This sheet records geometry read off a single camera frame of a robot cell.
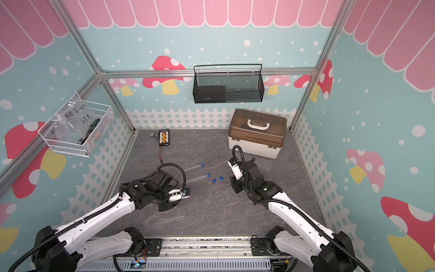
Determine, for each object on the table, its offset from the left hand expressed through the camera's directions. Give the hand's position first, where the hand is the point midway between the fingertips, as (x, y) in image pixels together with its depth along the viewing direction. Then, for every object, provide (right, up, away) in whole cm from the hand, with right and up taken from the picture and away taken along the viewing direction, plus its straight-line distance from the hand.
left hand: (174, 200), depth 79 cm
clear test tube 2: (+9, +7, +16) cm, 20 cm away
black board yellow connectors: (-17, +32, +34) cm, 49 cm away
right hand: (+28, +12, +1) cm, 30 cm away
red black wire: (-17, +19, +27) cm, 37 cm away
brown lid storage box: (+42, +33, +12) cm, 55 cm away
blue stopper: (+11, +14, +23) cm, 29 cm away
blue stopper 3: (+18, +6, +16) cm, 25 cm away
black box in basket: (+16, +53, +10) cm, 56 cm away
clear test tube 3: (-4, -10, +3) cm, 12 cm away
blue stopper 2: (+15, +9, +18) cm, 25 cm away
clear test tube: (+5, +13, +20) cm, 25 cm away
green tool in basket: (-36, +32, -5) cm, 48 cm away
